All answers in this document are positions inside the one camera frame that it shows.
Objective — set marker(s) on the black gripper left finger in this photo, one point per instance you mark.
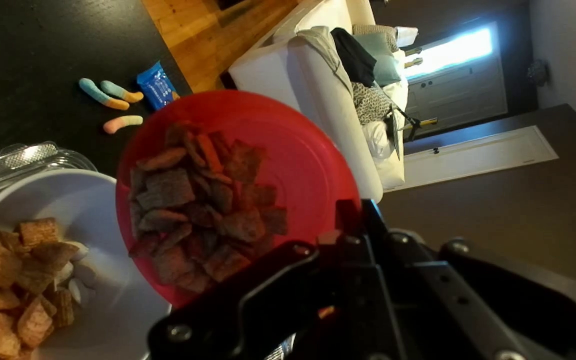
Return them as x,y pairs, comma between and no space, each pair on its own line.
268,292

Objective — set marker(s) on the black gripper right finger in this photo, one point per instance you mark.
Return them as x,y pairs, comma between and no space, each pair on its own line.
435,300

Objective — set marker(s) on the teal cushion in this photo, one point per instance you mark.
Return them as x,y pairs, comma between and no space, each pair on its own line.
384,62

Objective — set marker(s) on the blue orange gummy worm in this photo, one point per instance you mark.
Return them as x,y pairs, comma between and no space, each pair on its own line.
122,90
98,93

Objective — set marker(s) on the white ceramic bowl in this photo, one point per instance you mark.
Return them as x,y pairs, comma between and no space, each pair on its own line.
100,201

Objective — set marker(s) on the white floor rug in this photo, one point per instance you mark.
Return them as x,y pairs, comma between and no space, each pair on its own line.
474,156

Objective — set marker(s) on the blue snack packet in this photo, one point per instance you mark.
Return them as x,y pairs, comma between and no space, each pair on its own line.
158,84

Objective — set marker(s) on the red orange plastic bowl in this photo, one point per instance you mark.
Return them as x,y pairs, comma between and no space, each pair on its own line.
301,160

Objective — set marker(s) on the white sofa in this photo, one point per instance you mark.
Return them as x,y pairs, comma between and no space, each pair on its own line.
315,101

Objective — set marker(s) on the grey patterned throw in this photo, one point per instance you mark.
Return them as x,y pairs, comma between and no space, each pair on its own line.
370,102

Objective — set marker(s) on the clear plastic food container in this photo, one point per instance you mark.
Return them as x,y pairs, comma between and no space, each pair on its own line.
14,163

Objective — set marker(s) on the black garment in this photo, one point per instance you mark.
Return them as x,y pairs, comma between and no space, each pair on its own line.
354,56

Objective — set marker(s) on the dark door with window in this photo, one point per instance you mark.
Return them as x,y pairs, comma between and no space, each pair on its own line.
461,81

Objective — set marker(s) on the square cereal pieces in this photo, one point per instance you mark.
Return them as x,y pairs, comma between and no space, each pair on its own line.
168,190

